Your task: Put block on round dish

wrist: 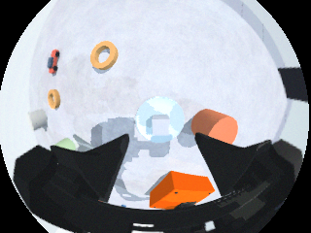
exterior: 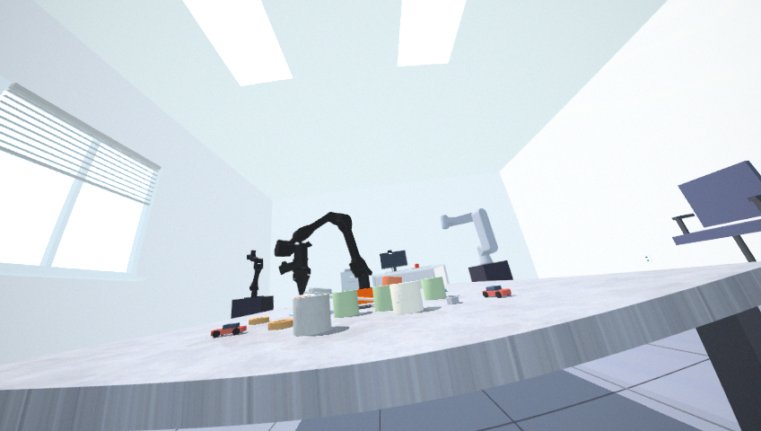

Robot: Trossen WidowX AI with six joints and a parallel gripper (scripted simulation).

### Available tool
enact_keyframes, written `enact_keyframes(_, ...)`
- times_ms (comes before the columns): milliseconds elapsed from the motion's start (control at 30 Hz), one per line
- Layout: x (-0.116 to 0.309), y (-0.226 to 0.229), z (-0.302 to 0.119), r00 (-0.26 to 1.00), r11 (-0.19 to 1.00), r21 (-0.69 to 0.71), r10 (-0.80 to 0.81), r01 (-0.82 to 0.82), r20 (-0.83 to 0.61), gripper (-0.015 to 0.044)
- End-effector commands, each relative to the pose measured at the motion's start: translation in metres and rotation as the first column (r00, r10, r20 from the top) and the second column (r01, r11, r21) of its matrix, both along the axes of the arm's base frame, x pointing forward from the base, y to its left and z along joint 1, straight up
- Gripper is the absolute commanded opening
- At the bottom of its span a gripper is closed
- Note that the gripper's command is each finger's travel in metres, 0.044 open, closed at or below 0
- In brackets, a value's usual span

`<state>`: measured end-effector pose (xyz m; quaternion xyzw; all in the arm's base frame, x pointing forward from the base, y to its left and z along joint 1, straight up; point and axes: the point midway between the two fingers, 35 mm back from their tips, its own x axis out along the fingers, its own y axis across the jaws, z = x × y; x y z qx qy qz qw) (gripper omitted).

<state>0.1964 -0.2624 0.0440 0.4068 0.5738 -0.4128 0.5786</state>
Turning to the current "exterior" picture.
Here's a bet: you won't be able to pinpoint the orange ring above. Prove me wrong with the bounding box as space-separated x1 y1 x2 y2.
267 319 293 330
249 316 269 325

